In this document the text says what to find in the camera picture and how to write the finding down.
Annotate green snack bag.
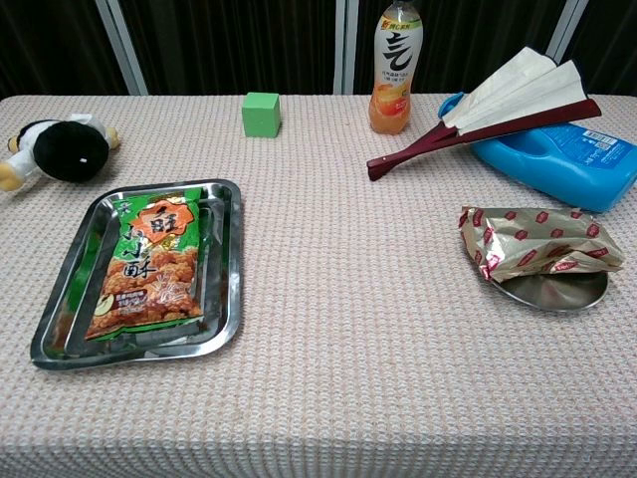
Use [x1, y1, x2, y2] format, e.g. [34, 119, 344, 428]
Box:
[84, 187, 205, 343]

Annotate silver snack bag red print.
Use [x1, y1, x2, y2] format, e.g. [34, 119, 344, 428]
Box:
[458, 205, 626, 283]

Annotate rectangular steel tray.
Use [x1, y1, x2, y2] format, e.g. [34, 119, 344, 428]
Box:
[29, 178, 244, 371]

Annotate beige woven tablecloth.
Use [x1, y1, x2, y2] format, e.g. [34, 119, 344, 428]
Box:
[0, 93, 637, 478]

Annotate green foam cube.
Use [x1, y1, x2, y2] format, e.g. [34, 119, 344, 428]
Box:
[242, 92, 282, 138]

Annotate orange drink bottle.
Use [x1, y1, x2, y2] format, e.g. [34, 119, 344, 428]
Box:
[368, 0, 425, 136]

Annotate black pleated curtain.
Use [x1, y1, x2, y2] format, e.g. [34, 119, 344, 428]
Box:
[0, 0, 637, 100]

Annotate round steel plate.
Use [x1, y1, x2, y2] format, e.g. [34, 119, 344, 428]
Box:
[490, 271, 610, 313]

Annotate folding fan maroon ribs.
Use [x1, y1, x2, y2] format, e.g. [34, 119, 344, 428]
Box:
[366, 46, 602, 182]

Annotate blue detergent bottle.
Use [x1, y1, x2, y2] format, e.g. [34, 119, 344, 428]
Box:
[437, 92, 637, 214]

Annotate black white plush toy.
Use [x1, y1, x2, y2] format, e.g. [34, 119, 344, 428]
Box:
[0, 113, 121, 192]

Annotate grey metal frame post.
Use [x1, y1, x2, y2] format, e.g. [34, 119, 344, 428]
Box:
[545, 0, 591, 64]
[332, 0, 360, 96]
[94, 0, 149, 97]

